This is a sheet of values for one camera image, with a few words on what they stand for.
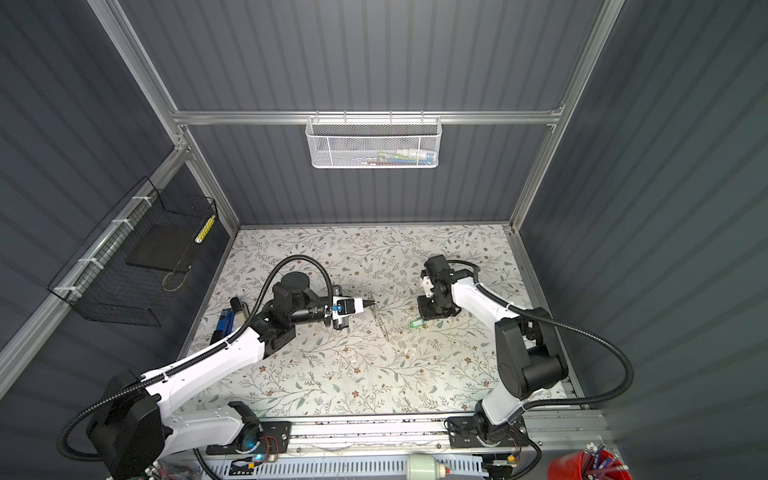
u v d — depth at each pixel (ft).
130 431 1.28
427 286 2.79
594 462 1.97
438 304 2.52
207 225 2.75
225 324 2.99
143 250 2.45
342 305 1.91
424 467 2.08
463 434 2.39
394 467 2.11
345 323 2.14
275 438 2.38
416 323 3.07
